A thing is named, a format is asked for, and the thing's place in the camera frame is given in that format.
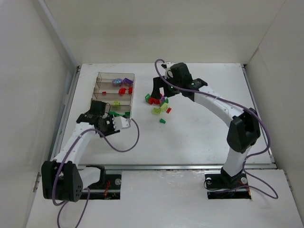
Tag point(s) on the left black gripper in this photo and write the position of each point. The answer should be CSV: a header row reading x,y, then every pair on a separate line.
x,y
109,126

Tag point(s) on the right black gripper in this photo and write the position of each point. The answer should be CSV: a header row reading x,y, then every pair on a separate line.
x,y
160,81

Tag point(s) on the purple square lego brick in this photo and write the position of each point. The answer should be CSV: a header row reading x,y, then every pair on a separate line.
x,y
127,82

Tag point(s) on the red arch lego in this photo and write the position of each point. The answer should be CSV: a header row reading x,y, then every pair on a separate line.
x,y
122,91

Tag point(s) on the small green lego bottom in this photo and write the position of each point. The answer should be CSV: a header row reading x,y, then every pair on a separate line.
x,y
162,121

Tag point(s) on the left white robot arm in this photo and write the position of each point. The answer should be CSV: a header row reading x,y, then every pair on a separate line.
x,y
61,178

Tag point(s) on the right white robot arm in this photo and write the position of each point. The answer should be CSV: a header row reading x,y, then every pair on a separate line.
x,y
242,123

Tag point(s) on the dark green flat lego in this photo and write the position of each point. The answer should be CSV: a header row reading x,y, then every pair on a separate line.
x,y
113,113

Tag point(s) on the green lego left of pile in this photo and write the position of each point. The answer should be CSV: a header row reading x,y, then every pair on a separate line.
x,y
147,97

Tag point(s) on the large red lego block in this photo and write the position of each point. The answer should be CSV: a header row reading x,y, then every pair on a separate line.
x,y
153,101

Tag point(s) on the lime lego pile block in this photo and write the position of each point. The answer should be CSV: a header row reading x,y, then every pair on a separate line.
x,y
162,108

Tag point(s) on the lime lego in tray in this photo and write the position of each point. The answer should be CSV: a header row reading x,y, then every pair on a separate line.
x,y
116,103

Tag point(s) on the clear compartment organizer tray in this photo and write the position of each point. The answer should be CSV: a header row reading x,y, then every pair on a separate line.
x,y
106,92

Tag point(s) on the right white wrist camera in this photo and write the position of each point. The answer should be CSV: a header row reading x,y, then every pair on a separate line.
x,y
167,67

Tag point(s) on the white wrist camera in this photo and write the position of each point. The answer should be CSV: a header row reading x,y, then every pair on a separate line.
x,y
167,67
120,123

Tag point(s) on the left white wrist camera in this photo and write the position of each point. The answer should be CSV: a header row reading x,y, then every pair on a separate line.
x,y
120,123

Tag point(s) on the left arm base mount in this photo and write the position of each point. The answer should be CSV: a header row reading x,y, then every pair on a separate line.
x,y
107,189

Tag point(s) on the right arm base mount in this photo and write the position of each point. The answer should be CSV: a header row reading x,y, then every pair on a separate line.
x,y
219,187

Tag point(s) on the aluminium rail front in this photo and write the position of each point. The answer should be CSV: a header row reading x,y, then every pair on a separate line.
x,y
146,167

